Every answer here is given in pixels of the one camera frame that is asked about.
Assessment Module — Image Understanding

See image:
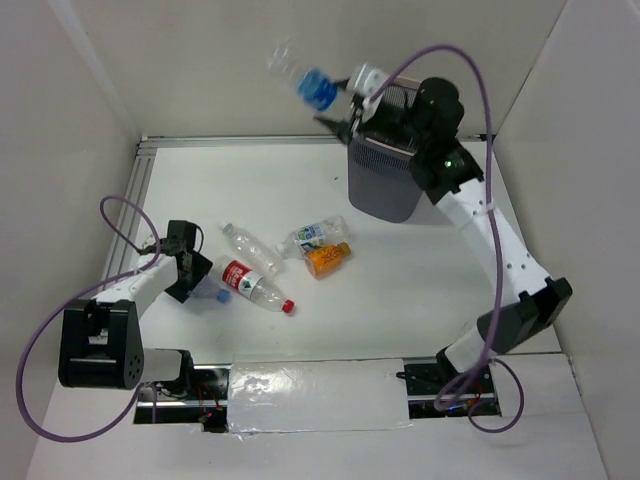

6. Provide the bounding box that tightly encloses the crushed blue cap bottle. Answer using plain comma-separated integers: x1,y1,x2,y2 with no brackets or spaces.
191,275,231,304

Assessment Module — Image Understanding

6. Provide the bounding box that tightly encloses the green blue label bottle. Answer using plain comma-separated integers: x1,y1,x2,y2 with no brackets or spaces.
276,215,352,259

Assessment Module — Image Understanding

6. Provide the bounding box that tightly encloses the red label water bottle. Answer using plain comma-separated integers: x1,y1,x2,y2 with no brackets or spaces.
212,256,295,314

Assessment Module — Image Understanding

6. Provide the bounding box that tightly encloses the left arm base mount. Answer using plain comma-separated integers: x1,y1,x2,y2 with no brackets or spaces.
133,365,231,433

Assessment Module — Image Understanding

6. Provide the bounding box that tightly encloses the clear unlabelled plastic bottle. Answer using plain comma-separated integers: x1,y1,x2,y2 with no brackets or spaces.
220,222,284,278

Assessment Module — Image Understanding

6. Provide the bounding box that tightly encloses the grey mesh waste bin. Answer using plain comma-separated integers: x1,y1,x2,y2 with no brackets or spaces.
347,85,422,223

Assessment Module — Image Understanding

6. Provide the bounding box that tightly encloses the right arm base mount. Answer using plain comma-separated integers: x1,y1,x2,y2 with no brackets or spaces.
396,359,501,419

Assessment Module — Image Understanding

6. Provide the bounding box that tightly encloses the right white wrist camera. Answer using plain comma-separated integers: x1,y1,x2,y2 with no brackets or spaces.
346,63,389,122

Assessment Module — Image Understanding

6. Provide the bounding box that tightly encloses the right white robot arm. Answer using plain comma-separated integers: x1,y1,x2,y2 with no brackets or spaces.
312,77,573,392

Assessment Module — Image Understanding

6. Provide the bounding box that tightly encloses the orange drink bottle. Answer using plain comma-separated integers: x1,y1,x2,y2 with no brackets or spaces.
304,242,351,279

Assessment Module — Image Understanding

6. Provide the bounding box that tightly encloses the blue label water bottle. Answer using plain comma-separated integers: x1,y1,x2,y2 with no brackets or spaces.
267,42,351,117

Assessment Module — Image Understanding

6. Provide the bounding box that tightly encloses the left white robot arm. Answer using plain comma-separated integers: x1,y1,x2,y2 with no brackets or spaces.
58,220,212,399

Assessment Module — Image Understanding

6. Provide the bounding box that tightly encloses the shiny tape sheet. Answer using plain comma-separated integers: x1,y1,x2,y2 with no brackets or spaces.
227,359,411,434

